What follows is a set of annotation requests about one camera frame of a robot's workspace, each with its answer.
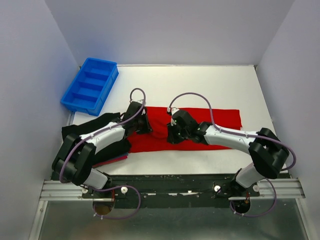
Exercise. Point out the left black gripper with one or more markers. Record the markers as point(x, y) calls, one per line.
point(144, 123)

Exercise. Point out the blue plastic bin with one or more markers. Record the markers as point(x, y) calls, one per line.
point(91, 86)

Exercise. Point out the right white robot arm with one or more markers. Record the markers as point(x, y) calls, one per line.
point(267, 153)

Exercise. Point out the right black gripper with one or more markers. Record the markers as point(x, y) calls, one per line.
point(172, 133)

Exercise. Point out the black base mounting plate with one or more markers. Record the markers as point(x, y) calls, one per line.
point(168, 191)

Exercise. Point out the aluminium extrusion rail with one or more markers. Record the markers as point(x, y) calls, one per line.
point(286, 188)

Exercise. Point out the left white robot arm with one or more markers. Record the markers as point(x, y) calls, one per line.
point(97, 141)

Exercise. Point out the black folded t shirt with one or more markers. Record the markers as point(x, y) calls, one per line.
point(115, 150)

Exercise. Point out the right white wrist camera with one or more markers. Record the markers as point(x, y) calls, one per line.
point(171, 110)

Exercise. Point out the red t shirt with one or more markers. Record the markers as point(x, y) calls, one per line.
point(157, 139)

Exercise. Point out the folded coloured shirts stack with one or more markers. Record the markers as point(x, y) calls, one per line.
point(112, 160)

